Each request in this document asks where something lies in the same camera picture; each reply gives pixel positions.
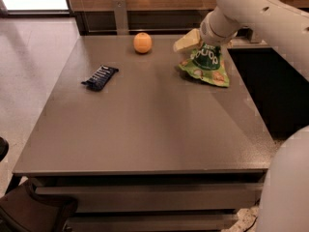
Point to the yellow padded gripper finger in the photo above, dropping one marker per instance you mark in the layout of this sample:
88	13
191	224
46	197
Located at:
189	41

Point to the green rice chip bag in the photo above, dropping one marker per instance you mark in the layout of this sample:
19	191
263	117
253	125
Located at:
207	64

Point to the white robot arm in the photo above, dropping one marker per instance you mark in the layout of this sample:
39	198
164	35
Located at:
284	204

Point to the orange fruit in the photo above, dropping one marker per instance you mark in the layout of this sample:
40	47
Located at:
142	43

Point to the dark blue snack bar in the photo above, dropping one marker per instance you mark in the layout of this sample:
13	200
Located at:
100	78

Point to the grey upper drawer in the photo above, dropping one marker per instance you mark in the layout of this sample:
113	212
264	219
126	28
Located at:
160	198

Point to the grey drawer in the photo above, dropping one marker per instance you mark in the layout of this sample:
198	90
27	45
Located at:
160	198
165	223

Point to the grey lower drawer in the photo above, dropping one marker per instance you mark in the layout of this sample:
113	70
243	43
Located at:
165	223

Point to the dark brown chair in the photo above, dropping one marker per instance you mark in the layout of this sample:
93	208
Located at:
22	210

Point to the left metal wall bracket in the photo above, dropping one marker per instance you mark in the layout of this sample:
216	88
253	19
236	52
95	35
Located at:
120	15

